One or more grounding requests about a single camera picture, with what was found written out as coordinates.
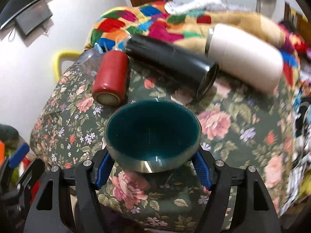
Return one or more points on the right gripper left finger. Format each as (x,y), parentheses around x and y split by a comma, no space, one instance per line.
(67,201)

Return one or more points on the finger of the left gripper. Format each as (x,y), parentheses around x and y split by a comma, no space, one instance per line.
(20,173)

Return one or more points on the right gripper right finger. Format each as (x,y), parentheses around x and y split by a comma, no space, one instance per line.
(253,210)

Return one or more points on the teal green cup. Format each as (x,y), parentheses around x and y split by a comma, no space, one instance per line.
(152,136)

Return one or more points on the red thermos bottle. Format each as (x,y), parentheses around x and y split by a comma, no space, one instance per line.
(109,87)

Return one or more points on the black thermos tumbler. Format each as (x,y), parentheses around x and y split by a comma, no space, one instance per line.
(193,71)

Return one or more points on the beige thermos bottle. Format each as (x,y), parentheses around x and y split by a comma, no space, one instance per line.
(245,57)

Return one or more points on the pile of clothes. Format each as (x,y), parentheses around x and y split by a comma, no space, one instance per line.
(295,44)

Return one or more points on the colourful patchwork blanket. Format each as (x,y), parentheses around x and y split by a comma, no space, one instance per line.
(186,30)

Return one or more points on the grey white crumpled sheet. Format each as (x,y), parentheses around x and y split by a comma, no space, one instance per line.
(210,5)

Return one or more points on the wooden headboard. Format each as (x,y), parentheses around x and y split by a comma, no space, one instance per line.
(300,22)

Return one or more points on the black wall-mounted device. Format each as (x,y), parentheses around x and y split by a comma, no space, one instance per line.
(26,15)

